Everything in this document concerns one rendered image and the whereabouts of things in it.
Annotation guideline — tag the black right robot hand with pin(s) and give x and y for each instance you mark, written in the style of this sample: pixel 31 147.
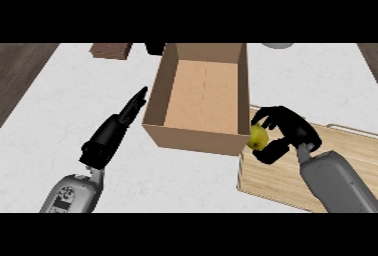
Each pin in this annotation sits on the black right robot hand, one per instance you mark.
pixel 290 128

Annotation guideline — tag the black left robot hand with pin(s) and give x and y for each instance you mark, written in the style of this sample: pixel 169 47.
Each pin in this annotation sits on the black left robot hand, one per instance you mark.
pixel 108 136

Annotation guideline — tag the yellow-green pear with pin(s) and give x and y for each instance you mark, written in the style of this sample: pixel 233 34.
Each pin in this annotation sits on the yellow-green pear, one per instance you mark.
pixel 257 137

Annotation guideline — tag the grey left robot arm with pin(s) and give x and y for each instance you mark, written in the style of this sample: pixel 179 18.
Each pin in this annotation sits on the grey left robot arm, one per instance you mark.
pixel 74 195

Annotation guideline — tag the pale wooden tray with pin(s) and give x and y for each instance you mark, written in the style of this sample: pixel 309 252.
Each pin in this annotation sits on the pale wooden tray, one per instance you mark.
pixel 315 160

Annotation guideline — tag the open cardboard box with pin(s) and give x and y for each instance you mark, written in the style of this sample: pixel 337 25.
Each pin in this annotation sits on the open cardboard box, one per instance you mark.
pixel 204 100

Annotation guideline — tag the grey round object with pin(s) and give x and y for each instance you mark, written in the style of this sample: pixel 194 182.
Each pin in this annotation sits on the grey round object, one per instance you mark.
pixel 276 45

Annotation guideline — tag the brown wooden block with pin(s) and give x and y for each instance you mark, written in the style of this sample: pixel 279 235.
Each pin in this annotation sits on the brown wooden block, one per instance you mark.
pixel 111 50

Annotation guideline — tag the black object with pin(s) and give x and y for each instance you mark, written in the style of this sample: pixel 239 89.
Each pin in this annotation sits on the black object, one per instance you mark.
pixel 155 48

